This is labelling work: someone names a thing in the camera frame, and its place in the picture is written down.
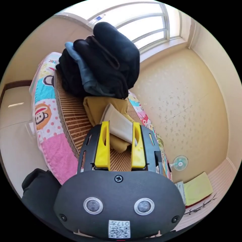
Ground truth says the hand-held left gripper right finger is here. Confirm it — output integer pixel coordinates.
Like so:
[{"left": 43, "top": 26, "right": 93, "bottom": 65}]
[{"left": 131, "top": 122, "right": 147, "bottom": 169}]

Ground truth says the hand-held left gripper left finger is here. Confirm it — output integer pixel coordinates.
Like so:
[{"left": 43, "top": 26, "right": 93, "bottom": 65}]
[{"left": 94, "top": 121, "right": 111, "bottom": 169}]

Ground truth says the white long sleeve shirt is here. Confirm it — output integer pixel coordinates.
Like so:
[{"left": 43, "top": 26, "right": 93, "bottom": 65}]
[{"left": 100, "top": 103, "right": 138, "bottom": 144}]

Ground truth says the small light blue fan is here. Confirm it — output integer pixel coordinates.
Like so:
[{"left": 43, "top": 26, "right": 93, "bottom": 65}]
[{"left": 170, "top": 155, "right": 189, "bottom": 172}]

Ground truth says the bed with woven mat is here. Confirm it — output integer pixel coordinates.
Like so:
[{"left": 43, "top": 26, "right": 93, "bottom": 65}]
[{"left": 29, "top": 52, "right": 173, "bottom": 186}]

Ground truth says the yellow green folded cloth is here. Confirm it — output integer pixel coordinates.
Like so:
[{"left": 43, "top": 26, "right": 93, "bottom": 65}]
[{"left": 183, "top": 171, "right": 214, "bottom": 206}]

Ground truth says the person's body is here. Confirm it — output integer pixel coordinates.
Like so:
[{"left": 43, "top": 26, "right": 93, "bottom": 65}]
[{"left": 21, "top": 168, "right": 64, "bottom": 230}]

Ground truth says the pile of clothes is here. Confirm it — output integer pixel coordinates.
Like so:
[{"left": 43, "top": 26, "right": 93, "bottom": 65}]
[{"left": 56, "top": 21, "right": 141, "bottom": 154}]

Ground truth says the window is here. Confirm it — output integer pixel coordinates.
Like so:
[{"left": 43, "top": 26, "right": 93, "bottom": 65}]
[{"left": 56, "top": 1, "right": 190, "bottom": 55}]

